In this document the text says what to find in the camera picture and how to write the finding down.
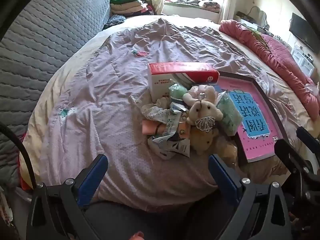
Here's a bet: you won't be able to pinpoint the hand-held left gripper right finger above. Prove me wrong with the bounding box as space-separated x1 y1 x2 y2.
208 154 293 240

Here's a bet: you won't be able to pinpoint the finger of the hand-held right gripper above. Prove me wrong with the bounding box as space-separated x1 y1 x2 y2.
296 127 320 150
274 139 319 178

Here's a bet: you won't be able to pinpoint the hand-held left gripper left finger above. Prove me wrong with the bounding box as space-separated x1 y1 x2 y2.
26 154 108 240

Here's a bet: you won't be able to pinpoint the pink book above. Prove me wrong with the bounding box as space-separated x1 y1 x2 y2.
217 76 282 160
216 71 287 164

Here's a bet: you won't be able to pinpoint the beige teddy bear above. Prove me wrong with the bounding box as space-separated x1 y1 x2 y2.
186 99 223 155

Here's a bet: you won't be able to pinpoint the white bunny plush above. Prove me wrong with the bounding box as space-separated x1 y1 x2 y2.
182 85 218 105

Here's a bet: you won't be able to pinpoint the white floral cloth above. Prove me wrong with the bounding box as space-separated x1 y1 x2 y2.
140 97 173 124

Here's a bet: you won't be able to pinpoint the green ball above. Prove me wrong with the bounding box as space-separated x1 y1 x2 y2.
169 83 188 99

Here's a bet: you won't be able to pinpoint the beige fluffy plush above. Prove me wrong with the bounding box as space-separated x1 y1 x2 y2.
215 137 238 165

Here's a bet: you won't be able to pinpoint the beige bed sheet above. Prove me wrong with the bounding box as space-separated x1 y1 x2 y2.
19 15 318 180

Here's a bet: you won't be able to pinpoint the clear plastic bag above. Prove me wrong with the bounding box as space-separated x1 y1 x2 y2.
304 82 319 94

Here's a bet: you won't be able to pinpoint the crumpled printed plastic wrapper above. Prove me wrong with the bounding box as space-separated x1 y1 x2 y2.
147 110 192 160

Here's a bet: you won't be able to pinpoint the mint green tissue pack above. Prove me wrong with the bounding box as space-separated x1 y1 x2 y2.
216 91 242 137

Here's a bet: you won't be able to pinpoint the red cloth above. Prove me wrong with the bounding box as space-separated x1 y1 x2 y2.
20 177 33 192

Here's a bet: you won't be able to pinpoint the white cabinet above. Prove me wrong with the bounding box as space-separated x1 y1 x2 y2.
291 44 315 75

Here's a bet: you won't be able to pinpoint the pink cloth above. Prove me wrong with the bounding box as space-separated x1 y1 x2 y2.
142 120 165 135

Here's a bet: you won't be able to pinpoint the lilac printed duvet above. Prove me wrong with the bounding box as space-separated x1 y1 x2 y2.
26 17 298 207

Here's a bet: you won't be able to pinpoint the pink comforter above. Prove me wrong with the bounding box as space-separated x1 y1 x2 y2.
219 19 320 123

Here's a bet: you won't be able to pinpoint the black television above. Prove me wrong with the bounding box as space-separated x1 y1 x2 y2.
289 12 320 52

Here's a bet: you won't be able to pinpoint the red and white box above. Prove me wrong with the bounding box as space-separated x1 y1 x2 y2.
147 62 220 98

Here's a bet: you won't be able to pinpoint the olive green cloth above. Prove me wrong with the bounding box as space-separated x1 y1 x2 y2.
246 26 268 45

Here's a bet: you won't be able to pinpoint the white desk fan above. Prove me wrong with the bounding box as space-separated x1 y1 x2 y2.
249 6 269 28

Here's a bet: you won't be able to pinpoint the dark patterned pillow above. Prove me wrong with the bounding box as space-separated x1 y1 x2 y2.
103 14 127 30

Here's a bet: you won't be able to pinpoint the clothes on windowsill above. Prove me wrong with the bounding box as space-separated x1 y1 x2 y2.
172 0 222 12

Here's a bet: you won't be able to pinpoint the stack of folded clothes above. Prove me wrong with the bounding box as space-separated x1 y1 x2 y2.
110 0 157 15

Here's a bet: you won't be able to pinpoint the black cable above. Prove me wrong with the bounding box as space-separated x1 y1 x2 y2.
0 122 37 189

